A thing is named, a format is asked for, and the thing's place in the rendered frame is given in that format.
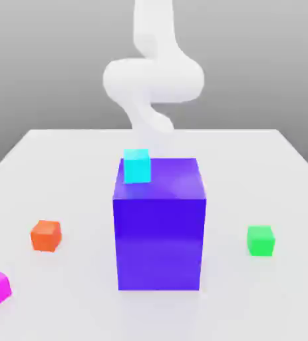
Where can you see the small green cube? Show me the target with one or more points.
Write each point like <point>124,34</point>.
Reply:
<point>260,241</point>

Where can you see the small cyan cube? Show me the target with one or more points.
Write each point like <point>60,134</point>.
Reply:
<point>137,167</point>

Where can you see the large purple box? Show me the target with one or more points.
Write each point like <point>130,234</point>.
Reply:
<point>159,239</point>

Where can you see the small orange cube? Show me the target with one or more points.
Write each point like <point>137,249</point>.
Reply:
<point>45,236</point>

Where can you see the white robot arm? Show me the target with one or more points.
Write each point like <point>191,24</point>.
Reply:
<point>153,80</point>

